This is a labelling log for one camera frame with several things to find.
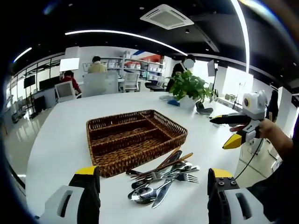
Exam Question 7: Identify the ceiling light strip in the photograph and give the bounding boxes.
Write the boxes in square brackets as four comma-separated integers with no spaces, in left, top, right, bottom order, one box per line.
[13,47,33,63]
[231,0,251,68]
[64,29,189,56]

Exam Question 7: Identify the dark grey curved object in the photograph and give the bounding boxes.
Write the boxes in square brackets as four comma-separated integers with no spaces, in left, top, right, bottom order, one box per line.
[195,101,214,115]

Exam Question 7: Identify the frosted translucent chair back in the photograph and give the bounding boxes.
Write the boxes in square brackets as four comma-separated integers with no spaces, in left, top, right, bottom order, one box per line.
[83,71,119,98]

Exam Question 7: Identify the black monitor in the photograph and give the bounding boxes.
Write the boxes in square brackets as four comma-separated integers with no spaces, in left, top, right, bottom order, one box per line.
[24,74,36,89]

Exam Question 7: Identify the white plant pot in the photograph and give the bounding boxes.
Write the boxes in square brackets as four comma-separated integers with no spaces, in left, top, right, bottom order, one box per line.
[179,95,198,110]

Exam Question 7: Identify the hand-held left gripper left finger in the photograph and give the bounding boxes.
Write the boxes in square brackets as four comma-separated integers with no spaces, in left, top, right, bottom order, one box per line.
[38,165,101,224]

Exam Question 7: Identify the silver metal spoon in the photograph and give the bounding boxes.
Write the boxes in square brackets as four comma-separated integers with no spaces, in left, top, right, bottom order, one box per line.
[131,181,151,190]
[128,172,178,202]
[130,184,164,206]

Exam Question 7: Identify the white mesh office chair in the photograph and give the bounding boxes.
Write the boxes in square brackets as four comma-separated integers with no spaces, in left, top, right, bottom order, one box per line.
[122,71,141,92]
[54,80,77,103]

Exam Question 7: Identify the thin brown wooden stick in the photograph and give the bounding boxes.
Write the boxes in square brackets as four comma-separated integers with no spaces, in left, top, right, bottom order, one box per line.
[129,152,194,180]
[154,146,182,171]

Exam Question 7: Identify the white projection screen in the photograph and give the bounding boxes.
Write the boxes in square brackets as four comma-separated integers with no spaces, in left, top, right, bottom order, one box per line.
[59,57,80,72]

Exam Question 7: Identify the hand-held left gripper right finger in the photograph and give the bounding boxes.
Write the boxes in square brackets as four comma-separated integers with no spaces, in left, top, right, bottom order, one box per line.
[207,168,271,224]

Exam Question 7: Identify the studio light panel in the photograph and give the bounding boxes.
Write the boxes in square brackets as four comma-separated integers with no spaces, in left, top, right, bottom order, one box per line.
[207,60,219,77]

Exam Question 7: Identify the white storage shelves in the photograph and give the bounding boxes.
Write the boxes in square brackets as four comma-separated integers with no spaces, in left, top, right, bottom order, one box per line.
[106,52,165,81]

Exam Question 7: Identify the ceiling air conditioner vent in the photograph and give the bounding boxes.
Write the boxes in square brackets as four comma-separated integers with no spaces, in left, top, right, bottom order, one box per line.
[139,4,195,30]

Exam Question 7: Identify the person's right hand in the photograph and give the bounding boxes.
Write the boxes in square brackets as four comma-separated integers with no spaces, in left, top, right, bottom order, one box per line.
[256,120,282,140]

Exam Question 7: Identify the green potted plant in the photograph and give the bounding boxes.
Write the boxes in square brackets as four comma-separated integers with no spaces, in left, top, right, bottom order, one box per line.
[168,70,217,103]

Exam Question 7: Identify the brown wicker storage slot basket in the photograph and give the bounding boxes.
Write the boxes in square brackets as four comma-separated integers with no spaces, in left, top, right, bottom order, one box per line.
[85,109,189,178]

